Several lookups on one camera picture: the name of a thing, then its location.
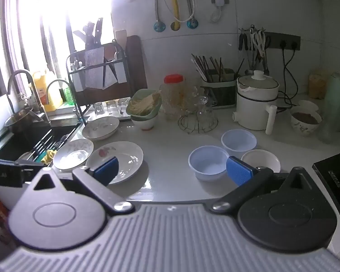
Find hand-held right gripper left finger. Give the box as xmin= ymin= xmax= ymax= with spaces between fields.
xmin=32 ymin=156 xmax=134 ymax=215

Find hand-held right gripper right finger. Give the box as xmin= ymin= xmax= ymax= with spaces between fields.
xmin=209 ymin=156 xmax=307 ymax=214

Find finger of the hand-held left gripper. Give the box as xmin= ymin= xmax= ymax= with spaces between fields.
xmin=15 ymin=159 xmax=45 ymax=177

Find pale blue plastic bowl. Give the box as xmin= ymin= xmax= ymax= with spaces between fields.
xmin=221 ymin=129 xmax=257 ymax=159
xmin=188 ymin=146 xmax=230 ymax=182

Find yellow sponge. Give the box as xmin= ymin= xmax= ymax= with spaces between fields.
xmin=43 ymin=149 xmax=58 ymax=165

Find black kitchen sink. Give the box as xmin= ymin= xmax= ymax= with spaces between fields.
xmin=0 ymin=121 xmax=83 ymax=163

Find dark chopsticks bundle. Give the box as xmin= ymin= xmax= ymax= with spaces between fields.
xmin=28 ymin=136 xmax=56 ymax=160

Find white ceramic bowl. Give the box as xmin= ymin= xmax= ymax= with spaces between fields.
xmin=241 ymin=149 xmax=281 ymax=174

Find white plate red flower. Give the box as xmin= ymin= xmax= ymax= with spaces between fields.
xmin=86 ymin=141 xmax=144 ymax=185

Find white plate grey floral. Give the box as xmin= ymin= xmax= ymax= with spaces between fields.
xmin=53 ymin=139 xmax=94 ymax=172

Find deep floral plate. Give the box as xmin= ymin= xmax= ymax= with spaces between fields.
xmin=82 ymin=116 xmax=120 ymax=141

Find steel cooking pot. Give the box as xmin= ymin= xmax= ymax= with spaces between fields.
xmin=4 ymin=106 xmax=45 ymax=134

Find white bowl red base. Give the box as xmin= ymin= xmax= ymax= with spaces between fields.
xmin=131 ymin=116 xmax=156 ymax=131

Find clear drinking glass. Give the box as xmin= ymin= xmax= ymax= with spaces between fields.
xmin=93 ymin=102 xmax=105 ymax=118
xmin=106 ymin=100 xmax=119 ymax=117
xmin=118 ymin=98 xmax=131 ymax=115

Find white electric cooking pot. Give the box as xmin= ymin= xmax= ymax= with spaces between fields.
xmin=232 ymin=70 xmax=280 ymax=135

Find yellow oil bottle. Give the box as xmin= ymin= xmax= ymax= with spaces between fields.
xmin=32 ymin=70 xmax=63 ymax=113

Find green colander basket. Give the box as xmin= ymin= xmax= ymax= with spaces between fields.
xmin=126 ymin=89 xmax=162 ymax=121

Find group of clear glass cups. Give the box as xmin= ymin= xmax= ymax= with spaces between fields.
xmin=180 ymin=86 xmax=217 ymax=126

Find green plastic bottle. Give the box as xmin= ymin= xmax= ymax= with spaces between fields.
xmin=59 ymin=86 xmax=75 ymax=106

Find patterned bowl brown food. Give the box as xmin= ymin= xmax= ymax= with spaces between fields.
xmin=289 ymin=106 xmax=323 ymax=137

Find green white chopstick holder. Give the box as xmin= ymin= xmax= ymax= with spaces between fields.
xmin=200 ymin=68 xmax=238 ymax=109

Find short arched grey faucet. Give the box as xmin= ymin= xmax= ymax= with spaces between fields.
xmin=45 ymin=79 xmax=87 ymax=126

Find glass pot lid white knob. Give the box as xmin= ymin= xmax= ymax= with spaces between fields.
xmin=237 ymin=70 xmax=280 ymax=97

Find tall arched grey faucet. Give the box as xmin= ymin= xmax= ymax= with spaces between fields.
xmin=7 ymin=69 xmax=52 ymax=124

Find small white bowl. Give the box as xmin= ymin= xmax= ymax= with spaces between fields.
xmin=297 ymin=100 xmax=320 ymax=114

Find black induction cooker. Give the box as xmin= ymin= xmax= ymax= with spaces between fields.
xmin=312 ymin=147 xmax=340 ymax=226

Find clear jar red lid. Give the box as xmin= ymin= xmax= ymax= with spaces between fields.
xmin=159 ymin=74 xmax=185 ymax=121

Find plain steel cleaver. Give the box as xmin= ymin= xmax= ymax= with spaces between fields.
xmin=102 ymin=59 xmax=118 ymax=88

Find clear plastic bottle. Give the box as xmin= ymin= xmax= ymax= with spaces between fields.
xmin=317 ymin=113 xmax=338 ymax=145

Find hanging metal ladle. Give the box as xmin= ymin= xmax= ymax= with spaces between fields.
xmin=245 ymin=48 xmax=258 ymax=76

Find patterned steel cleaver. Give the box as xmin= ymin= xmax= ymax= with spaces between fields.
xmin=84 ymin=48 xmax=104 ymax=90

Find black knife rack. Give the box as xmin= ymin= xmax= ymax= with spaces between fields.
xmin=66 ymin=40 xmax=131 ymax=121

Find bundle of wooden chopsticks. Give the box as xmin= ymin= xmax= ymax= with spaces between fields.
xmin=191 ymin=52 xmax=245 ymax=83

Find yellow food bag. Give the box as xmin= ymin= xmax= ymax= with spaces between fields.
xmin=308 ymin=68 xmax=330 ymax=100

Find black hanging utensils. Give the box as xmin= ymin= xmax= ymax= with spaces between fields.
xmin=238 ymin=28 xmax=251 ymax=52

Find white kitchen scissors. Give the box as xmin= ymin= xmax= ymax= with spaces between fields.
xmin=250 ymin=28 xmax=267 ymax=59

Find wooden spatula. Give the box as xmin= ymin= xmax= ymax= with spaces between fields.
xmin=115 ymin=29 xmax=127 ymax=45

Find black power strip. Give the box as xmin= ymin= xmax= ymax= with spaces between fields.
xmin=264 ymin=32 xmax=301 ymax=51

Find window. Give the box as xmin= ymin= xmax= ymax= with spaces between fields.
xmin=0 ymin=0 xmax=114 ymax=98

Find yellow pipe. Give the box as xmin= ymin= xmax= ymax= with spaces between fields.
xmin=168 ymin=0 xmax=181 ymax=32

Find wire cup rack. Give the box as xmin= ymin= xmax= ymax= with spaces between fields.
xmin=178 ymin=113 xmax=219 ymax=134

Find black power cable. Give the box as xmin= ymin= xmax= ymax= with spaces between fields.
xmin=278 ymin=41 xmax=300 ymax=111
xmin=283 ymin=42 xmax=300 ymax=91

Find hanging utensils on wall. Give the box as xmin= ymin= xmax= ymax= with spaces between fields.
xmin=140 ymin=0 xmax=167 ymax=33

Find grey corrugated hose blue cap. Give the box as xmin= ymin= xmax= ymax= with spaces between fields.
xmin=185 ymin=0 xmax=199 ymax=30

